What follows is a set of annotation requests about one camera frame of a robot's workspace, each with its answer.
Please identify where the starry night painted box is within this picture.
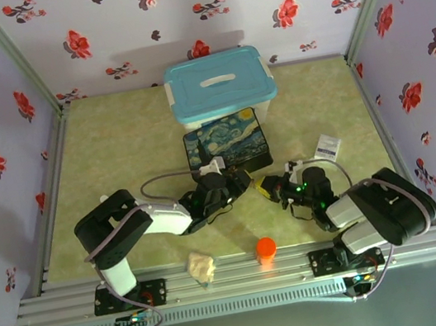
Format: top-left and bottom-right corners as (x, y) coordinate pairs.
(178, 103), (277, 183)

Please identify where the white blue printed packet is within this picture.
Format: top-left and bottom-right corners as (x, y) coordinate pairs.
(309, 130), (346, 163)

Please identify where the orange plastic bottle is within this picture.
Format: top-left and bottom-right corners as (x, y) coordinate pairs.
(254, 235), (282, 273)

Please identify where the crumpled beige paper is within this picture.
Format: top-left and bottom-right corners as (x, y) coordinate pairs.
(185, 248), (221, 292)

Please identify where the blue lidded plastic storage box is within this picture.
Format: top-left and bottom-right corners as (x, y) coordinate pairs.
(159, 40), (283, 136)

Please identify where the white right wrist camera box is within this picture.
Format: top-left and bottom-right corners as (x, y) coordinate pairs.
(283, 159), (306, 186)

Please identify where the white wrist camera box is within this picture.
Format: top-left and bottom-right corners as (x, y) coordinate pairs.
(283, 159), (306, 186)
(196, 155), (228, 177)

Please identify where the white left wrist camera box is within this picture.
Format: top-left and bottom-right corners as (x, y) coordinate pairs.
(196, 155), (228, 177)

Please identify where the grey right wrist cable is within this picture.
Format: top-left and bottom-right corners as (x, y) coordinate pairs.
(300, 139), (434, 254)

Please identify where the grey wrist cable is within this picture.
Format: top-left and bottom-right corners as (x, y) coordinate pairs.
(300, 139), (434, 254)
(73, 167), (220, 288)

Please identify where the grey left wrist cable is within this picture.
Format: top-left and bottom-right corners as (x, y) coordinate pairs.
(73, 167), (220, 288)

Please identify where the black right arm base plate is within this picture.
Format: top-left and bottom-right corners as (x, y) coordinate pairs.
(306, 239), (386, 280)

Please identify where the wide aluminium rail bed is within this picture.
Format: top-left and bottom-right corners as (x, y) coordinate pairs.
(11, 218), (436, 326)

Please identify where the grey right base cable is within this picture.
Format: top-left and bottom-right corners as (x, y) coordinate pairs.
(344, 242), (403, 303)

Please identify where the grey base cable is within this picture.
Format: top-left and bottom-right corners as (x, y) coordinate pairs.
(113, 284), (166, 326)
(344, 242), (403, 303)

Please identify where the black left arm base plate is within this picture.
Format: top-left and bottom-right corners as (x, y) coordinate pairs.
(91, 276), (170, 317)

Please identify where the grey slotted cable duct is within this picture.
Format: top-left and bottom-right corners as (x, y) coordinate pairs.
(61, 278), (349, 326)

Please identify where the grey left base cable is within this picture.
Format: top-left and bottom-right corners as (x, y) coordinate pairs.
(113, 284), (166, 326)

